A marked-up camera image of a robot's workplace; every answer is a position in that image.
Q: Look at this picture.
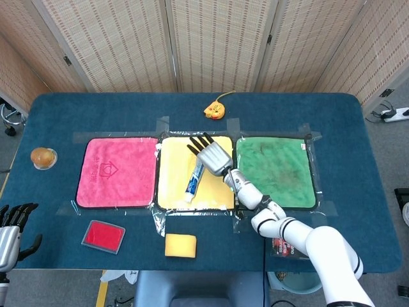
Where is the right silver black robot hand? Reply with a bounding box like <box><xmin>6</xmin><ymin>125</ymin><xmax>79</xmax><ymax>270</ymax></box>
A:
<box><xmin>187</xmin><ymin>132</ymin><xmax>235</xmax><ymax>177</ymax></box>

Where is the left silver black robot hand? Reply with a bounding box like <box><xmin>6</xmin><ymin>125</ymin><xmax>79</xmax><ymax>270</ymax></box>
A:
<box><xmin>0</xmin><ymin>202</ymin><xmax>43</xmax><ymax>272</ymax></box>

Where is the white blue toothpaste tube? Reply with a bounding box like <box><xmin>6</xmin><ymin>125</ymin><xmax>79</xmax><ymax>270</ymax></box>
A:
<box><xmin>184</xmin><ymin>159</ymin><xmax>206</xmax><ymax>203</ymax></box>

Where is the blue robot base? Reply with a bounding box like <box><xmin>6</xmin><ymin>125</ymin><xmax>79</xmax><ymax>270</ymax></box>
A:
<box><xmin>134</xmin><ymin>271</ymin><xmax>271</xmax><ymax>307</ymax></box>

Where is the yellow towel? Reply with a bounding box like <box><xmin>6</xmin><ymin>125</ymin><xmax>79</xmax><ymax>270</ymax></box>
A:
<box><xmin>157</xmin><ymin>136</ymin><xmax>236</xmax><ymax>211</ymax></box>

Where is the green towel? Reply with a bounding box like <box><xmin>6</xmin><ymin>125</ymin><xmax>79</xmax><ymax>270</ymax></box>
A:
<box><xmin>235</xmin><ymin>136</ymin><xmax>317</xmax><ymax>211</ymax></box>

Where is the pink towel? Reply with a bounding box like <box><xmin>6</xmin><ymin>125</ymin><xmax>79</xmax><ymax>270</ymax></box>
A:
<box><xmin>75</xmin><ymin>137</ymin><xmax>159</xmax><ymax>209</ymax></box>

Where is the yellow tape measure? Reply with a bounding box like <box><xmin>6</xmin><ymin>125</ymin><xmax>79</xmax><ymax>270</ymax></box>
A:
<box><xmin>203</xmin><ymin>90</ymin><xmax>237</xmax><ymax>122</ymax></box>

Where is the bread bun in wrapper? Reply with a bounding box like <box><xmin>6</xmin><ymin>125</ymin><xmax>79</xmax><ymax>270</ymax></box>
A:
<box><xmin>30</xmin><ymin>146</ymin><xmax>58</xmax><ymax>171</ymax></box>

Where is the yellow sponge block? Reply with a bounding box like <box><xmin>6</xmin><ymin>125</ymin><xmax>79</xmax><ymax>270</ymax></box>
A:
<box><xmin>164</xmin><ymin>233</ymin><xmax>197</xmax><ymax>258</ymax></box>

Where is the red ink pad box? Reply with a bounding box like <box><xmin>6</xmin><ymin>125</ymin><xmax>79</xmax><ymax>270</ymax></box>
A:
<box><xmin>81</xmin><ymin>219</ymin><xmax>127</xmax><ymax>255</ymax></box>

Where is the woven folding screen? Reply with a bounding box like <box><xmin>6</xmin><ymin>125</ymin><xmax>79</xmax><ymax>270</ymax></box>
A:
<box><xmin>0</xmin><ymin>0</ymin><xmax>409</xmax><ymax>116</ymax></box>

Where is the chrome stool base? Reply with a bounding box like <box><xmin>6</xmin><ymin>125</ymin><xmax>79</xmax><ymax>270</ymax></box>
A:
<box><xmin>0</xmin><ymin>101</ymin><xmax>26</xmax><ymax>137</ymax></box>

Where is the red black coffee capsule box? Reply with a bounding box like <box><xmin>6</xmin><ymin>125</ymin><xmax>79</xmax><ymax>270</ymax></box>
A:
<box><xmin>270</xmin><ymin>235</ymin><xmax>308</xmax><ymax>259</ymax></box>

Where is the white plastic bag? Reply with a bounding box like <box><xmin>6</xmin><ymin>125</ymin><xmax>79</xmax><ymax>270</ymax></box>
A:
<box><xmin>100</xmin><ymin>270</ymin><xmax>140</xmax><ymax>285</ymax></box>

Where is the light blue plastic bin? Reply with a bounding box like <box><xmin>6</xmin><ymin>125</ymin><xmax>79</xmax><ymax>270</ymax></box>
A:
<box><xmin>267</xmin><ymin>271</ymin><xmax>324</xmax><ymax>295</ymax></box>

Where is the white power strip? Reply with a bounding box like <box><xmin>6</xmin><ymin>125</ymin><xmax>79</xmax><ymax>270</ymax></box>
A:
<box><xmin>380</xmin><ymin>107</ymin><xmax>409</xmax><ymax>123</ymax></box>

